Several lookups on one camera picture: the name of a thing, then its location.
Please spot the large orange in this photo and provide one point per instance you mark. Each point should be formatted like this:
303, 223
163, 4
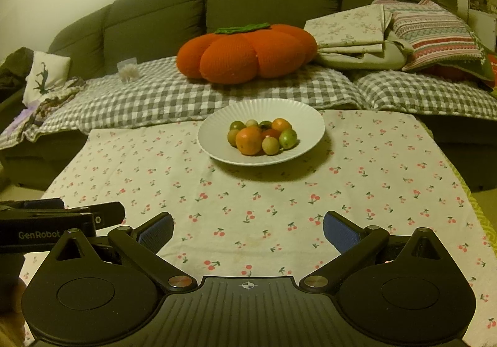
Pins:
249, 140

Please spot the white cushion with plant print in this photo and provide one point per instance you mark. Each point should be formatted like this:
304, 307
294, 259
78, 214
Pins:
46, 77

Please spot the red tomato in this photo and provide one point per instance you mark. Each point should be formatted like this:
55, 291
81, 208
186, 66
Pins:
271, 133

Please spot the orange knitted pumpkin cushion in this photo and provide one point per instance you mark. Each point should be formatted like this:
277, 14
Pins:
233, 56

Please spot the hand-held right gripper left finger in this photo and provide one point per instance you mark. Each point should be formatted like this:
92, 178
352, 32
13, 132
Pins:
155, 233

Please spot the olive green sofa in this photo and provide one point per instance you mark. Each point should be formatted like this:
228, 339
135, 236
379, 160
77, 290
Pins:
155, 17

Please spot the grey checked blanket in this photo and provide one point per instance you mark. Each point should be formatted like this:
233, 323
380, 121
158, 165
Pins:
163, 95

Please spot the dark cloth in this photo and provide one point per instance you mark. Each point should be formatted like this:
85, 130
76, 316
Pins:
13, 67

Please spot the small green fruit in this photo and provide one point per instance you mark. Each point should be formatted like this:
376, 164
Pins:
251, 122
236, 125
270, 145
232, 136

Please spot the white ribbed plate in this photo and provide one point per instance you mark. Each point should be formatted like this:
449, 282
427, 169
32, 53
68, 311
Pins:
217, 137

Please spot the green patterned mat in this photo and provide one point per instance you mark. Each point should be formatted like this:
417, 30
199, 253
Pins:
479, 211

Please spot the cherry print tablecloth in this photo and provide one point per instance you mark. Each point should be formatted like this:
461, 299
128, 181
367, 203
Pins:
271, 207

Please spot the green lime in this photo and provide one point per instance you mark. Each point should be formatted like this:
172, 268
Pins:
287, 138

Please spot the person's left hand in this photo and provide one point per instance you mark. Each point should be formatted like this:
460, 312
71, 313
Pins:
11, 308

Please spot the folded floral sheet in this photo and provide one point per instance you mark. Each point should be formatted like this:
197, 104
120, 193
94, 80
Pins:
349, 32

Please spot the lilac floral quilt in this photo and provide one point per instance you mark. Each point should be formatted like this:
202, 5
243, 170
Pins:
50, 104

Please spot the small orange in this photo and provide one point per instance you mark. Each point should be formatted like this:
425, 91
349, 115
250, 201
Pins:
282, 124

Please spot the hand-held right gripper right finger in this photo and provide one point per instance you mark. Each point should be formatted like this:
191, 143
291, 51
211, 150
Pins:
341, 233

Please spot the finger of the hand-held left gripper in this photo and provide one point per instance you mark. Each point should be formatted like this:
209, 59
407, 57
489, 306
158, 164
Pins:
103, 213
42, 203

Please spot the dark green red fruit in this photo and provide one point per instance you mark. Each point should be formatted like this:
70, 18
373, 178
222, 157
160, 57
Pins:
265, 124

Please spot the striped patterned pillow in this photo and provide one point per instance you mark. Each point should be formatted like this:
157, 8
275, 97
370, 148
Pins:
431, 36

